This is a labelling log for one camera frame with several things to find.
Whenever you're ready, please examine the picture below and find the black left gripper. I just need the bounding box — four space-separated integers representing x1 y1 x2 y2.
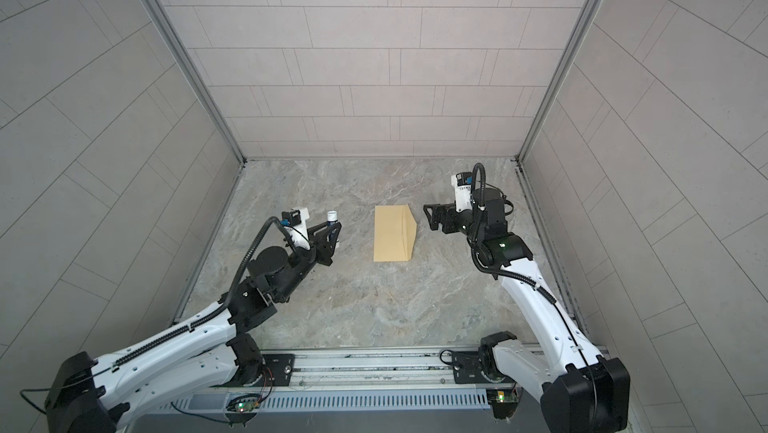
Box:
273 221 341 304

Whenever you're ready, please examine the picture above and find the tan kraft envelope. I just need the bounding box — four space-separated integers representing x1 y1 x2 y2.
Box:
373 205 417 262

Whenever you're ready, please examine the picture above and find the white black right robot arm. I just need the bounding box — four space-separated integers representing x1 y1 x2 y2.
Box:
423 163 630 432

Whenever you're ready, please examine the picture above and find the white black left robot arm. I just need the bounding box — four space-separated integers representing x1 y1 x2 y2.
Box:
44 208 342 432

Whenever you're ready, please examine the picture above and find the left green circuit board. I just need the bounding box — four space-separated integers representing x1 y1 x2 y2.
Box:
226 394 262 414

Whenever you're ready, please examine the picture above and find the green circuit board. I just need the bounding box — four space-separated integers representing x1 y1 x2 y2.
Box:
486 389 521 420
226 394 262 414

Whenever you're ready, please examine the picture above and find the right green circuit board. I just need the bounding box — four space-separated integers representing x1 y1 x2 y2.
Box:
486 389 521 420

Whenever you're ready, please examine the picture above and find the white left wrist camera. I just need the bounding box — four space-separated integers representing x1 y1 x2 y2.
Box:
281 208 310 250

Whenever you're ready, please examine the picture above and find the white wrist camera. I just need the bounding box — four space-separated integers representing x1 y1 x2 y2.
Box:
451 172 473 213
281 208 310 250

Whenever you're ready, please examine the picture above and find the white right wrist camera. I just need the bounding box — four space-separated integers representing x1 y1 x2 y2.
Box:
451 172 473 213

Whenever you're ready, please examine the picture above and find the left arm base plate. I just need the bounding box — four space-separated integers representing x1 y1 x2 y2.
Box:
226 353 296 388

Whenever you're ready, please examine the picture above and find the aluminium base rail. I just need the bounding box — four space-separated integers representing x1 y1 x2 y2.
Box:
143 344 620 395

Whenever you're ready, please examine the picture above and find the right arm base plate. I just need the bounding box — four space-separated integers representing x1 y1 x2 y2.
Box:
440 350 513 385

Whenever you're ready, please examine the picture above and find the right aluminium corner post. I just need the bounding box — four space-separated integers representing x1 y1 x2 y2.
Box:
516 0 602 164

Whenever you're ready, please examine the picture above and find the aluminium corner post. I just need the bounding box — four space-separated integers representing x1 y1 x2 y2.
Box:
516 0 602 164
140 0 246 166

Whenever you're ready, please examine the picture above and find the left aluminium corner post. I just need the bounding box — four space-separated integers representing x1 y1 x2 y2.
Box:
140 0 246 166

